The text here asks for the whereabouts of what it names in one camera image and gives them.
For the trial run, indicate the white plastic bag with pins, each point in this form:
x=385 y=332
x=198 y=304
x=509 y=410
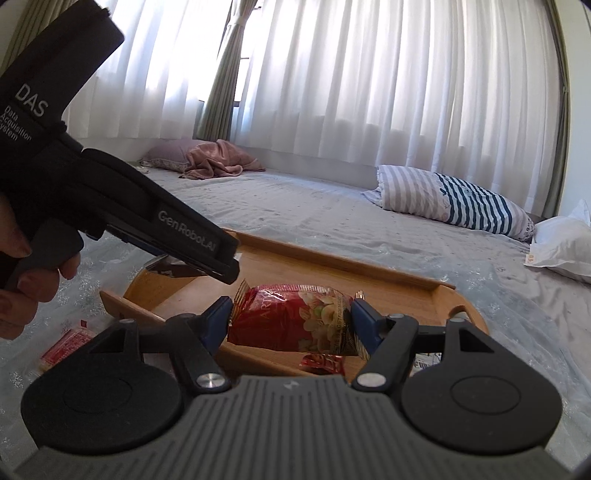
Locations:
x=563 y=244

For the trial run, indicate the large red snack packet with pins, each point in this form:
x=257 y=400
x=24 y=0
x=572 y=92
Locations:
x=286 y=323

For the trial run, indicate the blue striped pillow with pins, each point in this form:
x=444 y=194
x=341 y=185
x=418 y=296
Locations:
x=443 y=198

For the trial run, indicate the person's left hand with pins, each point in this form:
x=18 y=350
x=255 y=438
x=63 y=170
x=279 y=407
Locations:
x=23 y=309

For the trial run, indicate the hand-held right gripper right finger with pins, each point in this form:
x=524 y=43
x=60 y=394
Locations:
x=364 y=332

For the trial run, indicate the pink and white snack packet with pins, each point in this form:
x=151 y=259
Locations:
x=64 y=346

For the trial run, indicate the light blue lace cloth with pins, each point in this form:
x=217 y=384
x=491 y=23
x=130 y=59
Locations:
x=531 y=304

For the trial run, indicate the pink crumpled blanket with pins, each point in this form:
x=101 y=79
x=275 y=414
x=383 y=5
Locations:
x=217 y=159

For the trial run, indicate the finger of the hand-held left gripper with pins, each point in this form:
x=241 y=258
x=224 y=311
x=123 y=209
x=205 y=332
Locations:
x=194 y=265

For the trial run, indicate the white sheer curtain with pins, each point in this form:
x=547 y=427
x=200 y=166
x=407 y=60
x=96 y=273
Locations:
x=392 y=83
x=152 y=69

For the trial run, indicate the brown chocolate bar packet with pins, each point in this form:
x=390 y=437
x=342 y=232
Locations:
x=173 y=271

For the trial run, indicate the bed with grey sheet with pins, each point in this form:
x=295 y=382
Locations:
x=323 y=207

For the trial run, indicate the small red snack packet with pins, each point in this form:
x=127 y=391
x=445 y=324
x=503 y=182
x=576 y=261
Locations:
x=323 y=363

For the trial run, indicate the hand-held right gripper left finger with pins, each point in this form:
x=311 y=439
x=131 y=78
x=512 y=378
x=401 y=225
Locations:
x=217 y=323

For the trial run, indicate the purple pillow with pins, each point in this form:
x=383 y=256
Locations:
x=168 y=154

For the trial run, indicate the small white object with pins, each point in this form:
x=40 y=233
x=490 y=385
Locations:
x=140 y=168

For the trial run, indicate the green curtain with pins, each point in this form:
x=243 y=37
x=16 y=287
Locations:
x=21 y=32
x=226 y=83
x=562 y=138

